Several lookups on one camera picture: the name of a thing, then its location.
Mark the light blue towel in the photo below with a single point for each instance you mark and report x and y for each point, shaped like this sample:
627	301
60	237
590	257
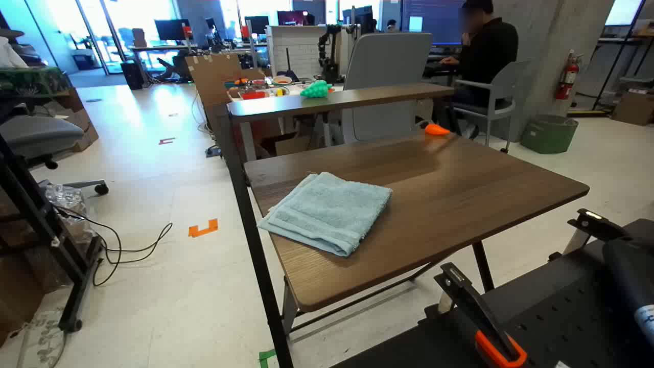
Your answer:
327	212

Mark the clear plastic bag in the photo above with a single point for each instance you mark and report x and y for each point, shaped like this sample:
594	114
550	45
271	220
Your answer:
62	197

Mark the red fire extinguisher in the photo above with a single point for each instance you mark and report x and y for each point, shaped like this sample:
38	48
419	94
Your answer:
566	80

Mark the black metal floor stand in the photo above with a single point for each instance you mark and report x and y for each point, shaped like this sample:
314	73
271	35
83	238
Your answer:
47	221

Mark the small orange toy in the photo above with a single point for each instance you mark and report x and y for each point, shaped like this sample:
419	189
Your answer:
436	130

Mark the grey cushioned office chair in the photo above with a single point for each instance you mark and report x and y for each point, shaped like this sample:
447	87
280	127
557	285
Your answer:
33	136

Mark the cardboard box under desk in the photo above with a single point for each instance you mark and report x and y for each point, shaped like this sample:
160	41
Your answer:
293	145

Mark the dark computer monitor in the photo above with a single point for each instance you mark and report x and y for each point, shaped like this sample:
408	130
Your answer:
169	29
257	23

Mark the seated person in black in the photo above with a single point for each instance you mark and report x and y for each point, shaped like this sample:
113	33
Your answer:
488	48

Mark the pile of colourful toys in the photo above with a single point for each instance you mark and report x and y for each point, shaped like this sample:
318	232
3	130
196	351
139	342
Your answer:
254	94

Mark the grey armchair metal legs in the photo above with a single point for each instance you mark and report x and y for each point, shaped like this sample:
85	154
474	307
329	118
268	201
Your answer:
508	85

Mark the whiteboard on black stand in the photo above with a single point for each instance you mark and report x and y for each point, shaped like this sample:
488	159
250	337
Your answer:
624	11

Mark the white board panel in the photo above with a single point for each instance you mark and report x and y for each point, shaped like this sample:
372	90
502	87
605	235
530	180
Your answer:
299	48

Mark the black metal table frame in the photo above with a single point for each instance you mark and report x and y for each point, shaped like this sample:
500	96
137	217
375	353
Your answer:
263	272

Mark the green plastic bin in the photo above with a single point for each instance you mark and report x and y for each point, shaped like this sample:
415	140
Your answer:
549	136

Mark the black perforated breadboard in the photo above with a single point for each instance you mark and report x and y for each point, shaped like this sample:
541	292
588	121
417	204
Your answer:
564	320

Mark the grey partition panel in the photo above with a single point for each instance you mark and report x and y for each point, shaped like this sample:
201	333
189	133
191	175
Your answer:
385	61

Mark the green crumpled cloth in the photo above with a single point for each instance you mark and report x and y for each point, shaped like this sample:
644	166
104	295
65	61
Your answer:
316	89

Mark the wooden desk white legs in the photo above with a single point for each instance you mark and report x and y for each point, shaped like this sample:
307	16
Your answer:
355	97

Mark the brown cardboard box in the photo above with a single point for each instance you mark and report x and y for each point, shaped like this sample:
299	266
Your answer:
634	109

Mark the black desktop stand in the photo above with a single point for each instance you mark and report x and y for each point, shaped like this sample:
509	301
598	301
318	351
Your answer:
329	58

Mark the monitor with pink screen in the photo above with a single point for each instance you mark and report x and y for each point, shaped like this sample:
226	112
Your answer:
292	17

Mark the brown cardboard panel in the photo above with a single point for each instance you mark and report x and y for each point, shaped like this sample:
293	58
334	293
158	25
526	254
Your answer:
215	78

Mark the black grey handheld tool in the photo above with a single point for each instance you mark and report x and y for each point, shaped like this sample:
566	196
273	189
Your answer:
634	272

